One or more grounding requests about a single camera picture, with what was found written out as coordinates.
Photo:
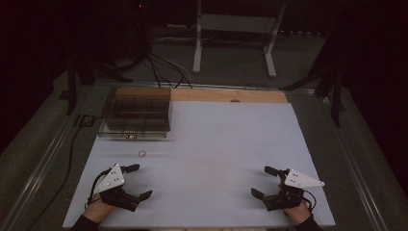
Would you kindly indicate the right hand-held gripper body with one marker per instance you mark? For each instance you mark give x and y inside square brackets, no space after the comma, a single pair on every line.
[300,181]

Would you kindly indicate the wooden table board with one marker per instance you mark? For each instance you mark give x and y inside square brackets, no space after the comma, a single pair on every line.
[224,95]

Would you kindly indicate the white table mat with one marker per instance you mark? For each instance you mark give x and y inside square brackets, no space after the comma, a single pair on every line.
[208,144]

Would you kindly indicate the person's right hand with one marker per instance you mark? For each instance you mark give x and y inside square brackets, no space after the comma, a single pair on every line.
[299,213]

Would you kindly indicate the black tripod stand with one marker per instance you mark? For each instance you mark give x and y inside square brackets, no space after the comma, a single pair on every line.
[335,93]
[71,86]

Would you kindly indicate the person's left hand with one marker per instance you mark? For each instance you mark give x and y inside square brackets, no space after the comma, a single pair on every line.
[96,209]

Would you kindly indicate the metal floor rail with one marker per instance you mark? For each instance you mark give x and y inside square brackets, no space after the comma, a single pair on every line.
[41,173]
[352,160]

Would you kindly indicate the dark transparent compartment box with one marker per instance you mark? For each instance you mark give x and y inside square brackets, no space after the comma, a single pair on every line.
[138,112]

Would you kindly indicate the white metal stand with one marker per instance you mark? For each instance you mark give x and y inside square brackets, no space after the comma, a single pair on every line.
[198,41]

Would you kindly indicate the floor socket plate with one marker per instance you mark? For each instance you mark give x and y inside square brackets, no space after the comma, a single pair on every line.
[84,121]

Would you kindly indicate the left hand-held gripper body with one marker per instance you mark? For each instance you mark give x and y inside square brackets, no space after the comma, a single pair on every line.
[110,181]

